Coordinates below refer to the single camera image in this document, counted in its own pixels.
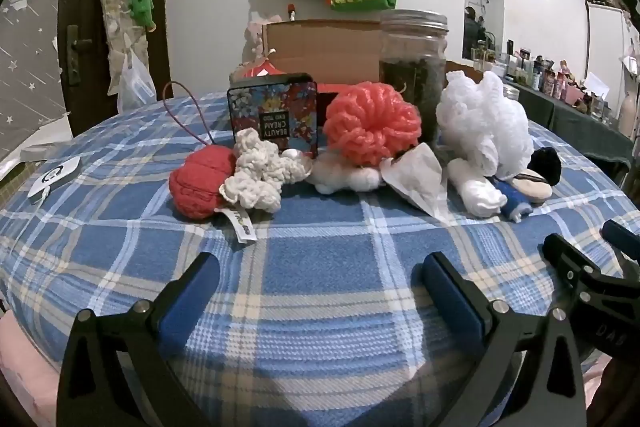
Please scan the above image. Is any white plastic bag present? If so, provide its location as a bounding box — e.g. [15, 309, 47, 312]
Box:
[117, 49, 157, 112]

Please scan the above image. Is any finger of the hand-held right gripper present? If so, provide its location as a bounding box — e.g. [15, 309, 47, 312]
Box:
[601, 219, 640, 267]
[542, 233, 601, 297]

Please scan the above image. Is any white sock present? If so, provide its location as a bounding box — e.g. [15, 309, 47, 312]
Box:
[446, 157, 507, 216]

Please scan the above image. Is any white crochet flower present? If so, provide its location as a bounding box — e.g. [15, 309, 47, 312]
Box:
[222, 128, 312, 214]

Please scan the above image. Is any white wardrobe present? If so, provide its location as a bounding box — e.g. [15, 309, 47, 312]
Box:
[586, 4, 632, 84]

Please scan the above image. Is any dark green covered table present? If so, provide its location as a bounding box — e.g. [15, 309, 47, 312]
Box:
[500, 77, 636, 168]

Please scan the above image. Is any door handle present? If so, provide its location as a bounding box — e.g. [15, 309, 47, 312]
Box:
[65, 24, 93, 82]

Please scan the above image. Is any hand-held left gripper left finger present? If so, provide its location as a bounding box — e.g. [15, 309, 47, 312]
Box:
[56, 251, 221, 427]

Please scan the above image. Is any red knitted pouch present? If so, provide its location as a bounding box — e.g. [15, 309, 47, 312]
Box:
[162, 82, 257, 244]

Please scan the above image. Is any white power adapter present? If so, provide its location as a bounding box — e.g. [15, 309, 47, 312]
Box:
[27, 157, 81, 205]

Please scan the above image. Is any beige powder puff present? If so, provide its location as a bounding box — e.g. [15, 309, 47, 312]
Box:
[507, 172, 553, 206]

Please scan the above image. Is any pale pink plush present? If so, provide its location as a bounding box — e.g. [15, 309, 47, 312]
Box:
[245, 14, 281, 58]

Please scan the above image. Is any hanging fabric organizer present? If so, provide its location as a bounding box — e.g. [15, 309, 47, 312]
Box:
[97, 0, 151, 72]

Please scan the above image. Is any white envelope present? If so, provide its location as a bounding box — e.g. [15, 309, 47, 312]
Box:
[582, 72, 611, 100]

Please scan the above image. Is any green plush toy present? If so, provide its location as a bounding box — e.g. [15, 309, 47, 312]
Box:
[127, 0, 157, 32]

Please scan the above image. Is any floral tin box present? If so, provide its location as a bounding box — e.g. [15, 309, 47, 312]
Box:
[226, 73, 321, 160]

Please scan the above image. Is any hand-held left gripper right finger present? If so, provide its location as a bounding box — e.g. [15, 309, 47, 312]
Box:
[422, 252, 587, 427]

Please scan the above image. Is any pink bedsheet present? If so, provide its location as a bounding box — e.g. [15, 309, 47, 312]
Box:
[0, 312, 66, 427]

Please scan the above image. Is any white mesh bath pouf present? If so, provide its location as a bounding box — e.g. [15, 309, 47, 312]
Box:
[436, 70, 535, 180]

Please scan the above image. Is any person's right forearm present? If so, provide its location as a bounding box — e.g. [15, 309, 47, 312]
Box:
[600, 354, 640, 427]

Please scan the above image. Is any cardboard box with red lining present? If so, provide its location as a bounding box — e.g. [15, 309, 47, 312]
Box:
[230, 19, 386, 108]

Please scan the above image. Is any white fluffy plush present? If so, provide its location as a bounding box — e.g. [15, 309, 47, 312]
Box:
[306, 152, 383, 194]

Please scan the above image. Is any blue plaid blanket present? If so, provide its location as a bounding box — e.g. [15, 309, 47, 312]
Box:
[0, 92, 640, 427]

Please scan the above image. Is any glass jar of dark leaves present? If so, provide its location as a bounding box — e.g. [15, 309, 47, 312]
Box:
[378, 9, 449, 148]

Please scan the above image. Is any row of cosmetic bottles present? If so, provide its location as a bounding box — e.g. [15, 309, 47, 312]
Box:
[472, 39, 616, 112]

